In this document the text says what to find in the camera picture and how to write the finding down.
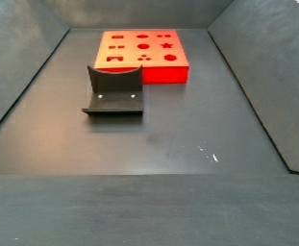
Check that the red shape-sorting block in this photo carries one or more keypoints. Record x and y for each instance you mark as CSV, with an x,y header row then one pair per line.
x,y
154,49

